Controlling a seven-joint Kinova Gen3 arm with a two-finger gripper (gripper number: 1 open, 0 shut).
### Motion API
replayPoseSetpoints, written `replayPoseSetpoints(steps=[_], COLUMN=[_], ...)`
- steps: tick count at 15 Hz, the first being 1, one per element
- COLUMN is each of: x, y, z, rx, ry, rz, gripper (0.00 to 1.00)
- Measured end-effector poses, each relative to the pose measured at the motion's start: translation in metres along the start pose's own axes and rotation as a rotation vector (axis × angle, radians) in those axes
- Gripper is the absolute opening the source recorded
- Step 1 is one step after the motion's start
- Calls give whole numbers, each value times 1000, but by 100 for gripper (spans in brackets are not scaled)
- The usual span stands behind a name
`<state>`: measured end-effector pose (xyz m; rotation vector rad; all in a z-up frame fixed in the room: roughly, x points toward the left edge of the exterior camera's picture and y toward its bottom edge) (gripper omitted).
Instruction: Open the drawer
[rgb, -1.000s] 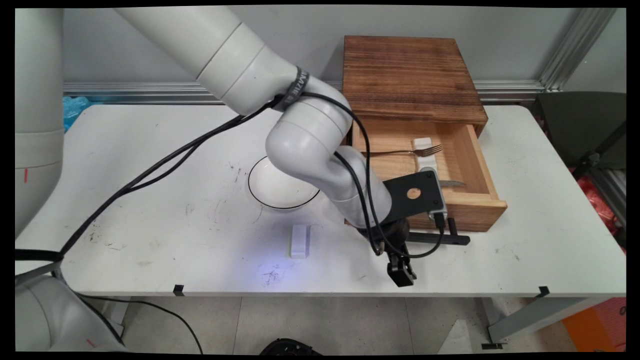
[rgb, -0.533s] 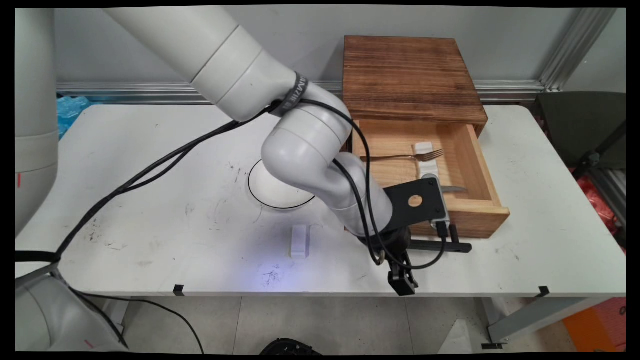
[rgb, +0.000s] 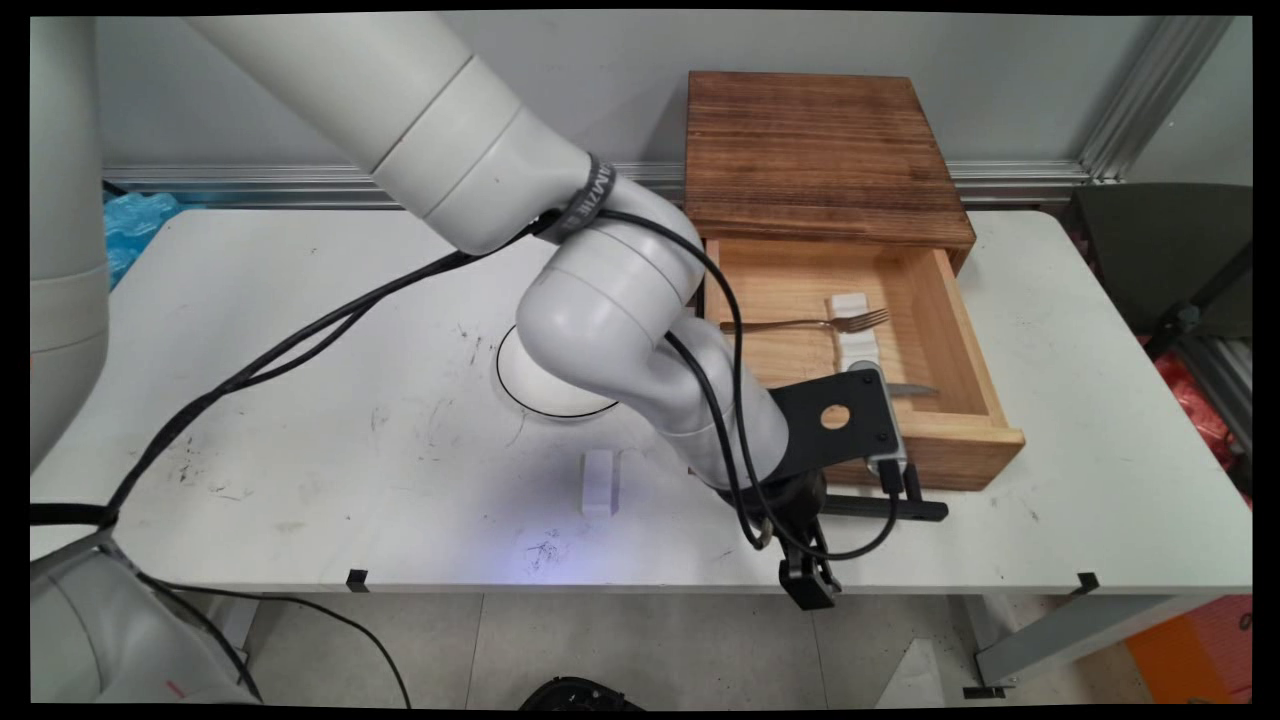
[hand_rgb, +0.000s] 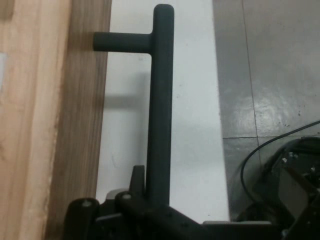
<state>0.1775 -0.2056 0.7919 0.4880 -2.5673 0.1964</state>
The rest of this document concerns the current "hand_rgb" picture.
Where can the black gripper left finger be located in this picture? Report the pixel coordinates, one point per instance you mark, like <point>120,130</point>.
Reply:
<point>82,220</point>

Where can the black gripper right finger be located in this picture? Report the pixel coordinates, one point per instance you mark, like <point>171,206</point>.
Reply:
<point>175,225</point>

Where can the wooden drawer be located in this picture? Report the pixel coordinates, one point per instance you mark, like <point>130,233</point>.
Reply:
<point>75,100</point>

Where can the black device on floor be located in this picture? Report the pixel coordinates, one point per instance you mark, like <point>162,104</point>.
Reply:
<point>287,190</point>

